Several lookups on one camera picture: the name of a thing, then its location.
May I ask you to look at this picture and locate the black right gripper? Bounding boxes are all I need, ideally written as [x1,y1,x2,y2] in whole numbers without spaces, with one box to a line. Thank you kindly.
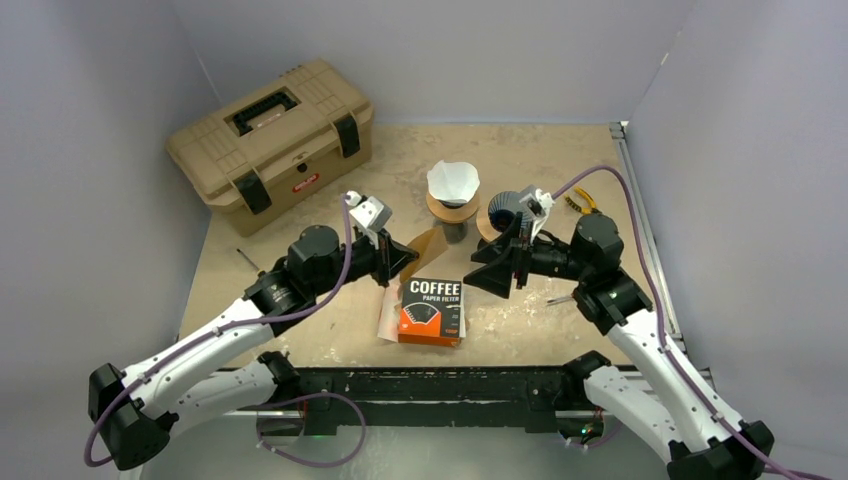
[464,211,591,296]

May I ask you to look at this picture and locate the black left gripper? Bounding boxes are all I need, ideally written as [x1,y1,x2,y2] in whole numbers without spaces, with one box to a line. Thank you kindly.
[311,226,419,297]

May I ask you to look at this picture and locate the brown paper coffee filter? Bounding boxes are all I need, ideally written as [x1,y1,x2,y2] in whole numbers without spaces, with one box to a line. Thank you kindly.
[399,226,448,284]

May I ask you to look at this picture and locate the blue glass dripper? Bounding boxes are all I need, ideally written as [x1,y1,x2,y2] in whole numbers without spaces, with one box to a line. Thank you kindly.
[487,191,532,233]

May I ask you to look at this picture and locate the clear glass carafe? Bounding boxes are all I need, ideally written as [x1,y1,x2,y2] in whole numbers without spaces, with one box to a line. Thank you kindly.
[441,222,468,244]

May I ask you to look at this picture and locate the wooden dripper ring holder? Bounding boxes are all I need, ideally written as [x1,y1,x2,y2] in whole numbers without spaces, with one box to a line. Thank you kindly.
[425,190,481,225]

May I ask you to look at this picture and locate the black orange coffee filter box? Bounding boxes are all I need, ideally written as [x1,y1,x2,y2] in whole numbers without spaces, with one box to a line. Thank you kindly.
[397,277,466,348]

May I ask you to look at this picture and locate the white paper coffee filter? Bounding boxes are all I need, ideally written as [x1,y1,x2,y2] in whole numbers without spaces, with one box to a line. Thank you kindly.
[426,161,480,205]

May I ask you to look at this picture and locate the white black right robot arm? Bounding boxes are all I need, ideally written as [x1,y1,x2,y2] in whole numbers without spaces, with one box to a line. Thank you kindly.
[463,213,775,479]

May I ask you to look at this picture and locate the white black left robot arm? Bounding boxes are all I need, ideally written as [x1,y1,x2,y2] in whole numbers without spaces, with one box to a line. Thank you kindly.
[88,225,420,471]

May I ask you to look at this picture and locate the white paper coffee filters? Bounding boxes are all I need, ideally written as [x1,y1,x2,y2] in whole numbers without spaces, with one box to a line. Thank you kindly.
[377,280,402,343]

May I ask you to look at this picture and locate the yellow black pliers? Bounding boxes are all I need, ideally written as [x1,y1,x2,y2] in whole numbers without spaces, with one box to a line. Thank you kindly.
[565,186,600,215]

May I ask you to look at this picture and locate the yellow black screwdriver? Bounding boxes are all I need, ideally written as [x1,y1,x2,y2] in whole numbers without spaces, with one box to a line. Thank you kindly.
[236,248,265,276]

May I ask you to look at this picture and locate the tan plastic toolbox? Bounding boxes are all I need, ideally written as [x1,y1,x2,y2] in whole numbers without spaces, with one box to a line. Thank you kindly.
[165,60,375,237]

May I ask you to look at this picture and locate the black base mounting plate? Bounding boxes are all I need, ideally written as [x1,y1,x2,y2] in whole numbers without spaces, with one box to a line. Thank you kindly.
[257,365,614,439]

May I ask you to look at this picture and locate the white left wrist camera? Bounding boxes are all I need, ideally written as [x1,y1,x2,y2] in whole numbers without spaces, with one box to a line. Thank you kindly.
[344,190,393,247]

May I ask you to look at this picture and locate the aluminium frame rail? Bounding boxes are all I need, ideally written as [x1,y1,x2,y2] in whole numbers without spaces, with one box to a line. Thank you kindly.
[119,370,717,480]

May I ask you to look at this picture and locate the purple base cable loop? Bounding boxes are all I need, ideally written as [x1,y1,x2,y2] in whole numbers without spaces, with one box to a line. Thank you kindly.
[254,392,369,468]

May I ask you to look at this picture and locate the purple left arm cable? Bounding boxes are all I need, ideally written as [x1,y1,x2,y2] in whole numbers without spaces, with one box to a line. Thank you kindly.
[82,193,354,468]

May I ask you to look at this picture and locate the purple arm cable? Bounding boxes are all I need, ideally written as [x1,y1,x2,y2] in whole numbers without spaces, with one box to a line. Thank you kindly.
[82,193,354,468]
[549,164,836,480]

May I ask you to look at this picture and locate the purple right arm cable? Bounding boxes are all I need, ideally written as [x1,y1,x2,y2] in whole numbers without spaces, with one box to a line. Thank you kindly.
[549,164,836,480]

